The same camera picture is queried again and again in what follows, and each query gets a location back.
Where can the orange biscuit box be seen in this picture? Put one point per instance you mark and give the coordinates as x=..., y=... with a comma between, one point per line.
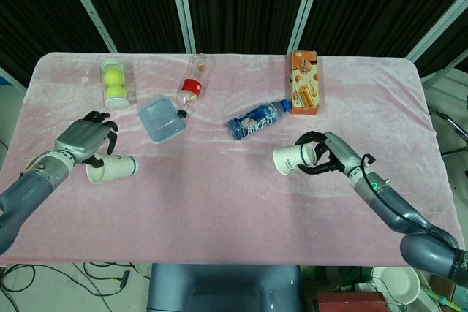
x=306, y=82

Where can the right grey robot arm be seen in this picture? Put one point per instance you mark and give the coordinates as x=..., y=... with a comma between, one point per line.
x=420, y=246

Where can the pink velvet tablecloth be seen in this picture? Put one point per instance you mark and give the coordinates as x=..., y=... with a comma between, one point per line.
x=219, y=198

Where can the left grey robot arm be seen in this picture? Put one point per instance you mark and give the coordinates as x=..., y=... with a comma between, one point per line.
x=29, y=191

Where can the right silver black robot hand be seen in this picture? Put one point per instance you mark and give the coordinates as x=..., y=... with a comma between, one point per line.
x=342, y=151

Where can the blue drink bottle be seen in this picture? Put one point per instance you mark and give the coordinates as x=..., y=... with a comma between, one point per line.
x=256, y=122

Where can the red box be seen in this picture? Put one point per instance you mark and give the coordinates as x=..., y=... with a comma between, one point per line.
x=351, y=303

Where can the metal stand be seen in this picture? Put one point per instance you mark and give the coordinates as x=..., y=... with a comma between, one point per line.
x=451, y=125

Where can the yellow tennis ball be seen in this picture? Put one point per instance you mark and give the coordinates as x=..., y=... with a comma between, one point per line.
x=114, y=75
x=115, y=91

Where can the clear tennis ball tube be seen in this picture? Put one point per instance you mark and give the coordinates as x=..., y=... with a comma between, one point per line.
x=117, y=102

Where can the grey robot torso base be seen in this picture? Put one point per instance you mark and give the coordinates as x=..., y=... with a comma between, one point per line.
x=223, y=286

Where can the white partition frame post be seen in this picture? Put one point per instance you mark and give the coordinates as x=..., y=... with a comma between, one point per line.
x=435, y=38
x=91, y=12
x=183, y=5
x=305, y=8

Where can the clear bottle red label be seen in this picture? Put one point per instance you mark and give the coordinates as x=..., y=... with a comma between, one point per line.
x=190, y=87

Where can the clear food box blue lid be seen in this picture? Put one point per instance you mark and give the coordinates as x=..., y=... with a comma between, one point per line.
x=161, y=118

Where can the white bowl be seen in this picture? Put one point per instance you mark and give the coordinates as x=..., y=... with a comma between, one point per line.
x=396, y=284

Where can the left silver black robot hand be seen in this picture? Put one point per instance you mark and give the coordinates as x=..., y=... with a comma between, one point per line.
x=82, y=136

